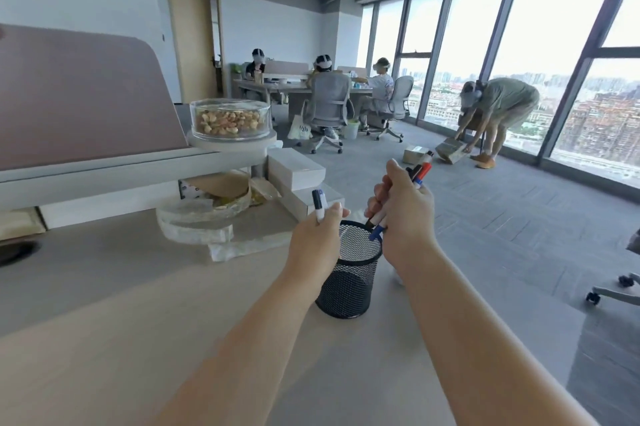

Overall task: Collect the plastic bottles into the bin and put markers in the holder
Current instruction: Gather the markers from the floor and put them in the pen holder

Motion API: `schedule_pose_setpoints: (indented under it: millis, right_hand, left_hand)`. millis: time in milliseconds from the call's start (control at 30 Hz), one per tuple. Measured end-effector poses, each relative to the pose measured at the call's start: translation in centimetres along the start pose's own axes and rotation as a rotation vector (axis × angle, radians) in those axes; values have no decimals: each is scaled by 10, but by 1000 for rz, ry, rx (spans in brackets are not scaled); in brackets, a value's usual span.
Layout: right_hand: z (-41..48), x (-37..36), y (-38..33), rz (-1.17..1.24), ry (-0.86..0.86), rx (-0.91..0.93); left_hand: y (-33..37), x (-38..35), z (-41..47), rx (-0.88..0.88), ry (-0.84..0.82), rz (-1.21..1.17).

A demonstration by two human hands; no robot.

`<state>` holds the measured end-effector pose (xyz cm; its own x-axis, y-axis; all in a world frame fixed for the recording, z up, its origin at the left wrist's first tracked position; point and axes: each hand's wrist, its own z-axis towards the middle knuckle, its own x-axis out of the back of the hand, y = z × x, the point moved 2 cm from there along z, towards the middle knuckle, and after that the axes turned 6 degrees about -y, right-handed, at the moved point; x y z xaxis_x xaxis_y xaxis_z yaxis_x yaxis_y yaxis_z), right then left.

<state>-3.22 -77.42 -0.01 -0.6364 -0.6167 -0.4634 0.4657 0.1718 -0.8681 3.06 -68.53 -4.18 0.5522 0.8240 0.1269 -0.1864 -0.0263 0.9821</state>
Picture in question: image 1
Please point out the person's left hand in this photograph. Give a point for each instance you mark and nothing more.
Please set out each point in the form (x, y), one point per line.
(315, 251)

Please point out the person's right hand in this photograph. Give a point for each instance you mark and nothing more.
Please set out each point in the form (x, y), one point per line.
(410, 221)

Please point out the black mesh pen cup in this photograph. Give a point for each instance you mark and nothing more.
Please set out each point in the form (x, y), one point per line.
(350, 281)

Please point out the bunch of white markers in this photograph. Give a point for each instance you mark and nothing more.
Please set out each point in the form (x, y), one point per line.
(422, 172)

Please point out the person's left forearm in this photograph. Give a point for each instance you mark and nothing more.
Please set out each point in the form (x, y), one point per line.
(240, 365)

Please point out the person's right forearm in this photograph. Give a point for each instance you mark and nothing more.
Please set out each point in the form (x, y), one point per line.
(480, 355)

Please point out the white rectangular box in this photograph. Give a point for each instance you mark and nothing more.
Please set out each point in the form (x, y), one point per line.
(315, 201)
(295, 168)

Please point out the brown cardboard box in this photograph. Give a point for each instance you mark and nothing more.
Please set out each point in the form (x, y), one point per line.
(452, 151)

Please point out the beige desk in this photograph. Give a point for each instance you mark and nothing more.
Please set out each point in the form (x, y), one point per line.
(125, 331)

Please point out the brown desk divider panel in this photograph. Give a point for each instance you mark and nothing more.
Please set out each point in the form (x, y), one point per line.
(75, 101)

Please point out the crumpled clear plastic bag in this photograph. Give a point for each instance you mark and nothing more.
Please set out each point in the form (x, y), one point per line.
(255, 243)

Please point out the white waste bin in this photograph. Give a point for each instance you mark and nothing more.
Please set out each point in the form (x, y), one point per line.
(351, 130)

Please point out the grey mesh swivel chair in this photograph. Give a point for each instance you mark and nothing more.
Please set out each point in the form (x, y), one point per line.
(327, 101)
(397, 101)

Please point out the white tote bag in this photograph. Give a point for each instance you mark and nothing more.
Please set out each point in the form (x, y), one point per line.
(300, 130)

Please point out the white shallow dish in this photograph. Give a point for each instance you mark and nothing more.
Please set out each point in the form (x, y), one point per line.
(195, 223)

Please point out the clear snack container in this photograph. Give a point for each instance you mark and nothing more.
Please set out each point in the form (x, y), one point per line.
(230, 118)

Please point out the long grey background table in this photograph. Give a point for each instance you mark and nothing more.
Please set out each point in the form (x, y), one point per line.
(280, 88)

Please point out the white base swivel chair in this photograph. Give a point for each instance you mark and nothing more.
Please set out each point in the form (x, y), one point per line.
(615, 291)

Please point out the light wooden door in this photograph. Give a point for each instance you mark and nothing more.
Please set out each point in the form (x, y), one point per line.
(192, 41)

